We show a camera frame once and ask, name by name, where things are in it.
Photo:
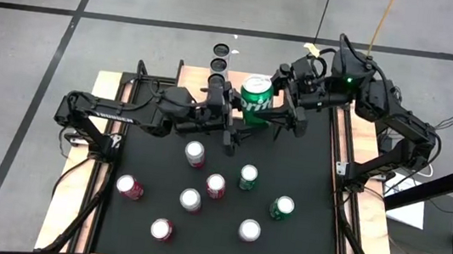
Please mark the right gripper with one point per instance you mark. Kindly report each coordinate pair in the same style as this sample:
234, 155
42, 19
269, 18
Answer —
307, 93

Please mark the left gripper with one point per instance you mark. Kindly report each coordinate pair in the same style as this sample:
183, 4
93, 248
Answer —
211, 114

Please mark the green Sprite can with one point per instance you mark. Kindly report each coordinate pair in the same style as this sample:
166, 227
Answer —
281, 207
248, 176
256, 100

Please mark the white Celsius Peach Vibe can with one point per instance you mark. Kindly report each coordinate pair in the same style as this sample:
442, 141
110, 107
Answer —
216, 79

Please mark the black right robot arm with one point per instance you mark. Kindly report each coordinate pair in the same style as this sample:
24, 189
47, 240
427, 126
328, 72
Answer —
398, 121

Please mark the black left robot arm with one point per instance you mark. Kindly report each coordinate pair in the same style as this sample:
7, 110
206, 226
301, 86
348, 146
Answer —
116, 114

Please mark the wooden shelf board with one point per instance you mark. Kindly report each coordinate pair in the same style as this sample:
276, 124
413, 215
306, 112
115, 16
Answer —
192, 78

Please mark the yellow tape tag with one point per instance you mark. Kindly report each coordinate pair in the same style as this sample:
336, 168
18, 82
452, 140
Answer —
311, 49

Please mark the red Coca-Cola can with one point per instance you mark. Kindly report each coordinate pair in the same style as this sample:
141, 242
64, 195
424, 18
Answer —
161, 228
215, 185
130, 186

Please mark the black desk leg bar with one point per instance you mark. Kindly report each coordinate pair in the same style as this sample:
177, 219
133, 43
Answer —
429, 188

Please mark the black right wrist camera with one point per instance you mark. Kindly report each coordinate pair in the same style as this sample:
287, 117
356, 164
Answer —
301, 69

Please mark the black table frame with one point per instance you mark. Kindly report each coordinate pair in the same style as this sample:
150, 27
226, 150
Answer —
159, 80

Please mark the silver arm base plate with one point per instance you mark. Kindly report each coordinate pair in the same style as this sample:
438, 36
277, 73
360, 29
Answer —
340, 167
72, 139

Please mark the black rear frame bracket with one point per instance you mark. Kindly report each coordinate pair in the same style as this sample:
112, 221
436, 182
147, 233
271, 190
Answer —
141, 70

